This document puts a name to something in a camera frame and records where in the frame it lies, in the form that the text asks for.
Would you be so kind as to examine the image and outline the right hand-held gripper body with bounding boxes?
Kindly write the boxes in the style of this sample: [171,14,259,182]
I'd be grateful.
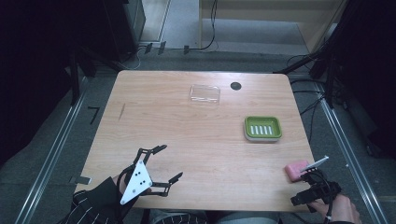
[300,155,343,214]

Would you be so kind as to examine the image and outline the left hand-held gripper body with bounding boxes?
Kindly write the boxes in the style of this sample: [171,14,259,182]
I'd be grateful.
[116,159,155,206]

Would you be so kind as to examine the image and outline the pink soap bar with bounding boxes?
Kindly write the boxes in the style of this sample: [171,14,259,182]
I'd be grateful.
[284,160,310,183]

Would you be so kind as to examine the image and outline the person's left hand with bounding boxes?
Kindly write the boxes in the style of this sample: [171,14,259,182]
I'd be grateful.
[112,175,128,195]

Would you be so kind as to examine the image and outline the person's right hand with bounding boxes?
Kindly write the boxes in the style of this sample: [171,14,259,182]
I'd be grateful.
[307,194,362,224]

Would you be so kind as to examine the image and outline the grey tape piece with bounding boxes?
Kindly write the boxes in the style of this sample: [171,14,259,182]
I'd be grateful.
[68,175,92,186]

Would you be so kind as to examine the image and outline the green soap dish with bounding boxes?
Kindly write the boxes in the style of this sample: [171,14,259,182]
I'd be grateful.
[243,115,283,144]

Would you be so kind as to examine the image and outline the clear plastic lid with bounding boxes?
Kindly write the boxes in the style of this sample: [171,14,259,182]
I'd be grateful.
[189,83,221,105]

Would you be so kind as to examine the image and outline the black metal stand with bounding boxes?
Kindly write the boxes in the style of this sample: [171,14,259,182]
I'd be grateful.
[64,46,125,106]
[273,0,362,109]

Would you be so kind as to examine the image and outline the dark cabinet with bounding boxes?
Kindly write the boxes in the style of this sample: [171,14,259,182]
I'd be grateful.
[102,0,148,63]

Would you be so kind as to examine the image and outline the light wooden shelf unit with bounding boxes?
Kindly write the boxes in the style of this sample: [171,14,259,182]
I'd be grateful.
[198,0,349,54]

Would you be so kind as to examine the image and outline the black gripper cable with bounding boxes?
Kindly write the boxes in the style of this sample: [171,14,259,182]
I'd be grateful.
[306,170,335,224]

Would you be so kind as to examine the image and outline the metal floor rail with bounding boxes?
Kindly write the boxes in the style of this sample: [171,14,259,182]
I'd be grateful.
[316,83,390,224]
[14,76,89,224]

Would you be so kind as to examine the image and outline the black floor cables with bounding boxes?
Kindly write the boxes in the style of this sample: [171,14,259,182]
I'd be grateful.
[286,54,331,145]

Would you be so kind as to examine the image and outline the white floor cable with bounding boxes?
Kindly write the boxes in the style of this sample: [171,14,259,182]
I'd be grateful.
[121,45,148,71]

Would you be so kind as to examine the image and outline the black hanging cable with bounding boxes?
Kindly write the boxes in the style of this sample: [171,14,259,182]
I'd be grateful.
[188,0,219,52]

